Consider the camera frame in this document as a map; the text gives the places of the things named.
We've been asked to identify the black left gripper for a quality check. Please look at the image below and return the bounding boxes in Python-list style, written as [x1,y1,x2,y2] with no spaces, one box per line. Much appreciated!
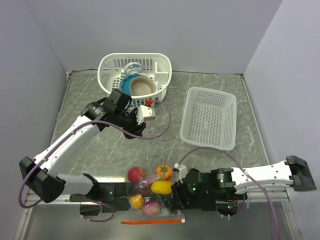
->
[113,107,147,139]

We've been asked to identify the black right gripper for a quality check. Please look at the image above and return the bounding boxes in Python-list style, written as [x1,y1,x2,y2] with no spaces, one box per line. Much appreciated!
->
[171,178,212,211]

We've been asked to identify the dark fake grapes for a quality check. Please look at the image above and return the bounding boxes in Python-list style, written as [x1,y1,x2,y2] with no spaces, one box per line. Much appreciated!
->
[150,193,178,215]

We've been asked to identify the purple fake onion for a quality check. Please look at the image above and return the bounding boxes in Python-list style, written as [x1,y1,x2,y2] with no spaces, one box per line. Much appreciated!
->
[141,200,161,218]

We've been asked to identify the clear zip top bag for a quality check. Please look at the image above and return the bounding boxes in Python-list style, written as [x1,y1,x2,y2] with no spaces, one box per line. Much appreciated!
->
[121,163,186,226]

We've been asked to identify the orange fake persimmon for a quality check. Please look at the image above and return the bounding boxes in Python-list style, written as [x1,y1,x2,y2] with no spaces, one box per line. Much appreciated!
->
[155,164,173,181]

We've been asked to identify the purple fake eggplant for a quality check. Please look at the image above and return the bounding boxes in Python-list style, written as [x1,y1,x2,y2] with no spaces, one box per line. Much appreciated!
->
[134,174,163,191]

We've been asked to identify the small yellow fake fruit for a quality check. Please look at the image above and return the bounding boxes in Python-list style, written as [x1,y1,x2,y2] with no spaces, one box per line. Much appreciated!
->
[129,194,144,210]

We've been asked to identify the red fake apple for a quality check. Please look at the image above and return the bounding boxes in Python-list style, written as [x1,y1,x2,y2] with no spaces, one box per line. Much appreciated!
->
[127,166,145,183]

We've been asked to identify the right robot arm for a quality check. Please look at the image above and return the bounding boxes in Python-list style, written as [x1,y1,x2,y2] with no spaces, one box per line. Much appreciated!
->
[168,155,317,213]

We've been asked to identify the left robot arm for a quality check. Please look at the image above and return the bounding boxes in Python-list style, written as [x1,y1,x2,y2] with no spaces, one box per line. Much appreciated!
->
[19,89,152,203]

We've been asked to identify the beige ceramic bowl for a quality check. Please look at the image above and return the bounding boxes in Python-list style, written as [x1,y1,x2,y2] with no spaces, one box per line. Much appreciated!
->
[130,76,156,96]

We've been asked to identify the blue plate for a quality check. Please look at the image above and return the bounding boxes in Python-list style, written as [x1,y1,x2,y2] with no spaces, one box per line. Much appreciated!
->
[119,74,139,96]

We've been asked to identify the blue white porcelain bowl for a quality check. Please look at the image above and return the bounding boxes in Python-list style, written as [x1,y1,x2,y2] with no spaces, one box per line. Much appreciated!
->
[124,62,143,75]

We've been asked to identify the white perforated plastic basket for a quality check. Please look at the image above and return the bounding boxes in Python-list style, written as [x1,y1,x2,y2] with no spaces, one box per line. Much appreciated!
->
[180,87,237,151]

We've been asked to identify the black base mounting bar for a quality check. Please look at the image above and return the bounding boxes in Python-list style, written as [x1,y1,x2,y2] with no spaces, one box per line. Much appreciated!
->
[69,182,248,216]

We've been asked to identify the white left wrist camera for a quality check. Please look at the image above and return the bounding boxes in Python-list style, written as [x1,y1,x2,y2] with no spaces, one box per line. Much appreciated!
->
[136,105,156,125]

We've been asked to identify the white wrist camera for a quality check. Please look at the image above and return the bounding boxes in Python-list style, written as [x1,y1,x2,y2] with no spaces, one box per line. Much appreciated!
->
[172,163,188,183]
[136,105,156,125]

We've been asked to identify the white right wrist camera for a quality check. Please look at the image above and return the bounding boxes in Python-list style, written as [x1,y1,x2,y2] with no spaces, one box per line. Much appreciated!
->
[172,163,188,183]

